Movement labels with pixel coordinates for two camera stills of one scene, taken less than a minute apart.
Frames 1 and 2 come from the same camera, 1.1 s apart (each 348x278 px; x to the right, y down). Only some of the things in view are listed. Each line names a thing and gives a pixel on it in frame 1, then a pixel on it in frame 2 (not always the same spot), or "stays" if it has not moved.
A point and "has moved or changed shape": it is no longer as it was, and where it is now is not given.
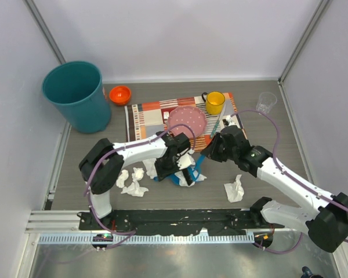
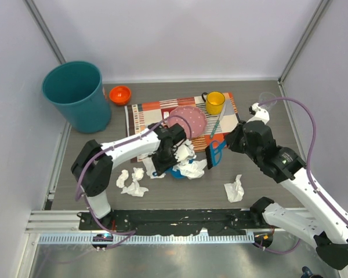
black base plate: [180, 222] stays
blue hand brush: [191, 174] has moved or changed shape
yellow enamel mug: [214, 102] stays
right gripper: [211, 151] → [232, 139]
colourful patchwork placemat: [146, 119] stays
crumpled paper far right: [235, 190] stays
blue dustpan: [195, 172] has moved or changed shape
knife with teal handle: [218, 121] stays
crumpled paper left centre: [138, 174] stays
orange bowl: [120, 95] stays
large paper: [183, 182] → [191, 169]
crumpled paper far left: [120, 181] stays
